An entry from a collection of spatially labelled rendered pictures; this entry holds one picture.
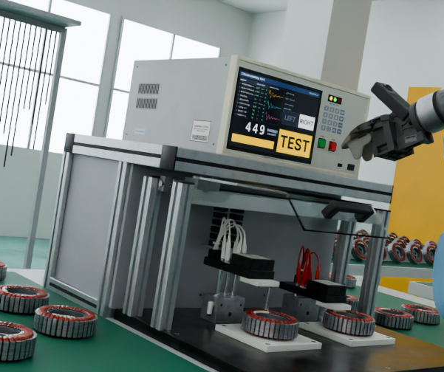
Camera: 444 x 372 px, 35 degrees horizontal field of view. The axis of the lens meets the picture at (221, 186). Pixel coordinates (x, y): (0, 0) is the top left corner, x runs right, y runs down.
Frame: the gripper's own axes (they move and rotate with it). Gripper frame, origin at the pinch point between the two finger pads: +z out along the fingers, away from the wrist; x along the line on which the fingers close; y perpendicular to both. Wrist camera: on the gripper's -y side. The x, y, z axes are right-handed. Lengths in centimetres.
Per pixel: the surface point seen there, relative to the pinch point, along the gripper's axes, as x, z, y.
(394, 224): 326, 210, -64
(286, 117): -12.6, 5.1, -5.8
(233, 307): -20.1, 21.8, 32.3
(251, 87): -23.9, 3.2, -9.8
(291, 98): -12.0, 3.3, -9.7
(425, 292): 136, 75, 17
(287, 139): -11.1, 7.0, -1.7
